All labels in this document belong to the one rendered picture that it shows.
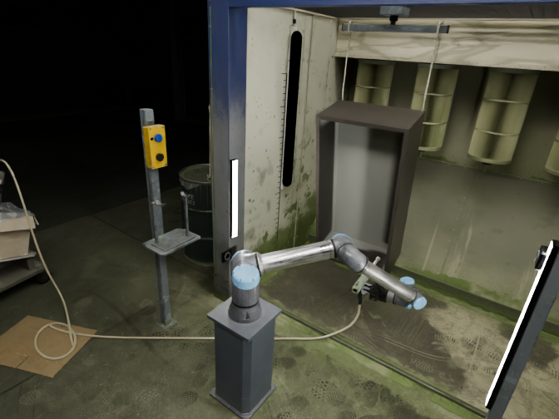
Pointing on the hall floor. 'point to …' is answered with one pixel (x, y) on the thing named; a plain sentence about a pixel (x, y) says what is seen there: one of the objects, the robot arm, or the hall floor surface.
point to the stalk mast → (157, 226)
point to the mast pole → (549, 293)
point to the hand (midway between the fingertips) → (359, 284)
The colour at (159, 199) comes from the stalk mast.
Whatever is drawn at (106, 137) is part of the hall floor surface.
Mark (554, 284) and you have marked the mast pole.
